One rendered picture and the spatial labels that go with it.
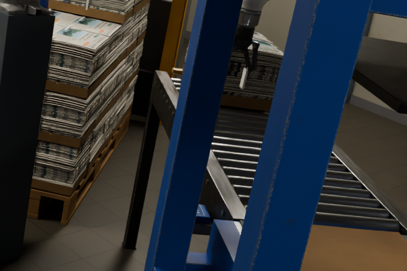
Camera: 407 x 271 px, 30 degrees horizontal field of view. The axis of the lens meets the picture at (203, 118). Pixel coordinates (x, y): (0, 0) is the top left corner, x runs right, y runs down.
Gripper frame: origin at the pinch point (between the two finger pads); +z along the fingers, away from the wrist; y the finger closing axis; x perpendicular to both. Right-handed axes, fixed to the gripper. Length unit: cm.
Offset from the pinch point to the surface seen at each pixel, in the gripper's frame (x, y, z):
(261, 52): -12.0, -13.9, -8.1
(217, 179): 57, 19, 11
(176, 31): -216, -40, 42
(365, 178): 47, -33, 11
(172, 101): -11.9, 15.1, 14.8
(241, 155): 36.1, 4.3, 12.3
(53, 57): -71, 52, 23
